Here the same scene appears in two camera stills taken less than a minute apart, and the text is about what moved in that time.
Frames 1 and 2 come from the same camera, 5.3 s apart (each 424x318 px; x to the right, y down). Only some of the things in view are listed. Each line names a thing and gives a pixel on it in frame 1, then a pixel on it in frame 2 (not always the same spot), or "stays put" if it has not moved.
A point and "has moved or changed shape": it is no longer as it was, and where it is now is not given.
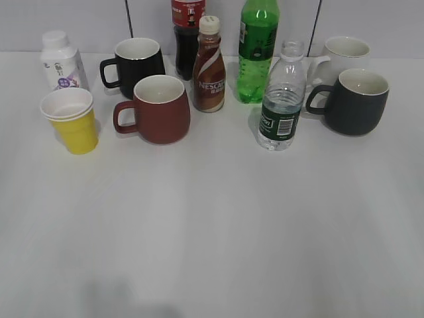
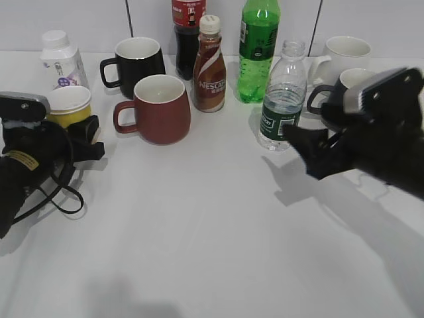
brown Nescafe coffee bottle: (209, 67) stays put
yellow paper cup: (81, 136) has moved or changed shape
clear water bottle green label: (284, 94) stays put
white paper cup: (66, 104) stays put
